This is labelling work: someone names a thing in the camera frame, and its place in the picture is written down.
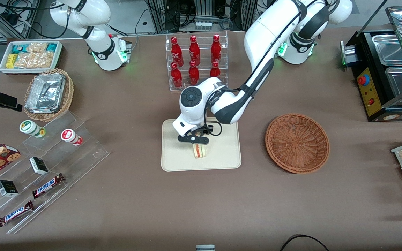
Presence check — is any triangular sandwich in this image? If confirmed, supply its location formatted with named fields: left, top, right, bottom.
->
left=193, top=144, right=208, bottom=159

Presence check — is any cream plastic tray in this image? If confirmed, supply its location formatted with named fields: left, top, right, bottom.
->
left=161, top=116, right=242, bottom=172

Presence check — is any brown wicker basket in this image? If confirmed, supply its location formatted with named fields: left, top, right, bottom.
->
left=265, top=113, right=330, bottom=174

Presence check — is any light wicker basket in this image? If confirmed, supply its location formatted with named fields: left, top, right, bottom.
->
left=24, top=68, right=74, bottom=122

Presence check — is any clear acrylic bottle rack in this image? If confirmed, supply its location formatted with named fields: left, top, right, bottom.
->
left=165, top=31, right=229, bottom=92

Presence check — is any clear acrylic step display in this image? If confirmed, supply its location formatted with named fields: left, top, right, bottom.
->
left=0, top=111, right=110, bottom=235

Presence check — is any red lid white cup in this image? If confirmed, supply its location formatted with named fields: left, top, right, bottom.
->
left=60, top=129, right=83, bottom=146

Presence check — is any aluminium equipment rack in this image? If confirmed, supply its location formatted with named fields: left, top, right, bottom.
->
left=144, top=0, right=259, bottom=34

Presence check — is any aluminium foil container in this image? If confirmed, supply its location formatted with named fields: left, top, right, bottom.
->
left=25, top=73, right=66, bottom=113

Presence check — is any brown snickers bar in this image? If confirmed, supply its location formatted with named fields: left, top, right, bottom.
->
left=32, top=173, right=65, bottom=199
left=0, top=201, right=34, bottom=227

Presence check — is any small black box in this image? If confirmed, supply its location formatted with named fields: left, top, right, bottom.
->
left=0, top=180, right=19, bottom=197
left=29, top=157, right=49, bottom=175

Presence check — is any green lid white cup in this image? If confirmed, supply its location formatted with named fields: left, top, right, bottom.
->
left=19, top=120, right=46, bottom=138

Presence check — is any white rectangular snack bin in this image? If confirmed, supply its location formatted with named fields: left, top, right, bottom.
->
left=0, top=40, right=63, bottom=75

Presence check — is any large clear cracker bag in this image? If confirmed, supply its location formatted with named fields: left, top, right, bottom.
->
left=14, top=52, right=54, bottom=69

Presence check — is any small clear cracker bag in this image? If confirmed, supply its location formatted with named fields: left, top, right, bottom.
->
left=27, top=42, right=49, bottom=53

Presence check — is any black food warmer case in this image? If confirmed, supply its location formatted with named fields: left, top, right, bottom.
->
left=340, top=0, right=402, bottom=122

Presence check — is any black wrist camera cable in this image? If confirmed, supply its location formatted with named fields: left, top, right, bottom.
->
left=204, top=89, right=223, bottom=137

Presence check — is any black table cable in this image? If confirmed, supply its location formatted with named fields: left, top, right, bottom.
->
left=280, top=235, right=330, bottom=251

